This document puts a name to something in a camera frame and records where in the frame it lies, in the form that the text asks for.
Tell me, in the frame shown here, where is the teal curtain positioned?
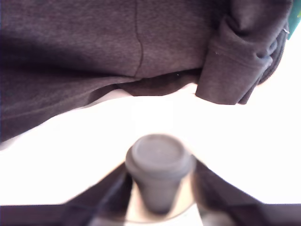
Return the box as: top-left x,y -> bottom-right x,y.
287,0 -> 301,40

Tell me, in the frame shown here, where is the white table cloth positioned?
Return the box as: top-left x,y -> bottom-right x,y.
0,30 -> 301,223

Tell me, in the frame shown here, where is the grey coffee capsule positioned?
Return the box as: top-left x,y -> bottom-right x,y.
124,133 -> 197,215

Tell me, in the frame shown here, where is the dark brown draped sweater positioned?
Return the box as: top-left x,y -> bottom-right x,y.
0,0 -> 294,145

